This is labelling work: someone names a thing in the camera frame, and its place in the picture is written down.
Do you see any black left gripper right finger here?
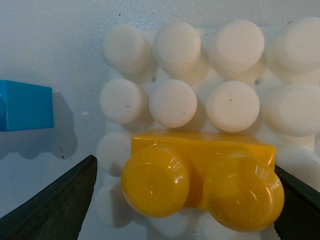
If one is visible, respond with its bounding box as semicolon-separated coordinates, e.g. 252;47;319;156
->
274;166;320;240

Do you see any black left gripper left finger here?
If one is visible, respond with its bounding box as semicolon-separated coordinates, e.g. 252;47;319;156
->
0;155;98;240

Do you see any yellow toy block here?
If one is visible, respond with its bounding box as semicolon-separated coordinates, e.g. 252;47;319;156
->
121;129;285;232

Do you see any blue toy block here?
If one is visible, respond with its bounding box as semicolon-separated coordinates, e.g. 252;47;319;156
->
0;80;54;132

